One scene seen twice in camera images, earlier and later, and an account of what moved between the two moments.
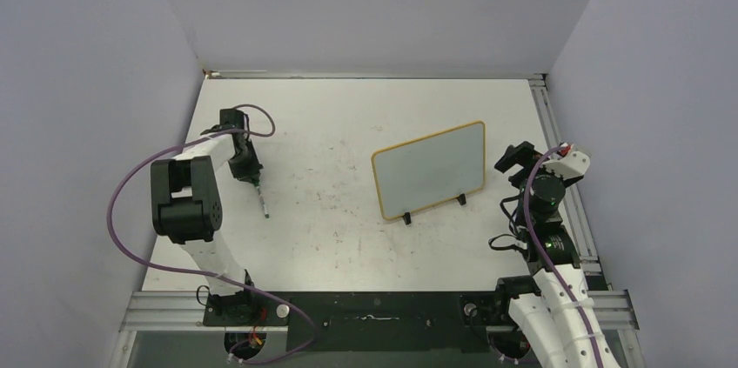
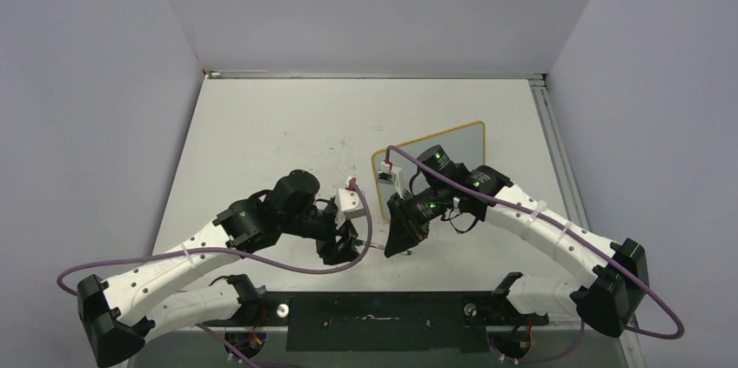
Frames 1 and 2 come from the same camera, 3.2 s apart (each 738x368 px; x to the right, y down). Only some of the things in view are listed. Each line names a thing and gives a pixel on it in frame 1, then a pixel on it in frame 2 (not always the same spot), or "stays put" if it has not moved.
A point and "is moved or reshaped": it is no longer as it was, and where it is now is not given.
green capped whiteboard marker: x=257 y=184 is moved or reshaped
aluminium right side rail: x=576 y=197 stays put
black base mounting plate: x=372 y=322 stays put
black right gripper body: x=524 y=156 → x=414 y=209
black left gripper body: x=245 y=164 → x=325 y=222
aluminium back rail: x=366 y=75 stays put
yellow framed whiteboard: x=417 y=176 stays put
